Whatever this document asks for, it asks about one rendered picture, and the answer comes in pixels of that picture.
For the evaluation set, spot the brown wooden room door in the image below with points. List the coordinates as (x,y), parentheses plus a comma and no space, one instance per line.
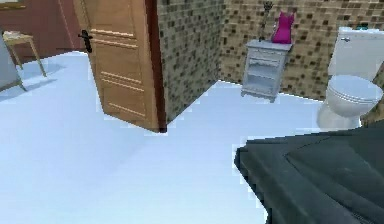
(123,66)

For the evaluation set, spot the grey small cabinet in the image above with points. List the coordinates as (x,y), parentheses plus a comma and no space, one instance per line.
(265,68)

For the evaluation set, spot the dark grey candle holder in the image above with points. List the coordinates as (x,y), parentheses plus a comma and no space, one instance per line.
(265,20)

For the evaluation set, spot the magenta bottle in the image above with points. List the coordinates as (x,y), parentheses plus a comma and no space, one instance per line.
(283,29)

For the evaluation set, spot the dark grey bathtub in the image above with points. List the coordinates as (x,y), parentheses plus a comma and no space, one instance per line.
(320,180)

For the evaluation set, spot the white toilet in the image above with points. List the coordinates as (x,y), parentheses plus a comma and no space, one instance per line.
(353,86)

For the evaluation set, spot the tan wooden side table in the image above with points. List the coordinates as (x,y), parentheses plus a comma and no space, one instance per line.
(20,41)

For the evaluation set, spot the grey chair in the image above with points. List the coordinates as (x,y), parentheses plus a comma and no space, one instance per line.
(7,66)

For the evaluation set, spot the framed wall picture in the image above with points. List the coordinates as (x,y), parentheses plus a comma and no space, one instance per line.
(11,3)

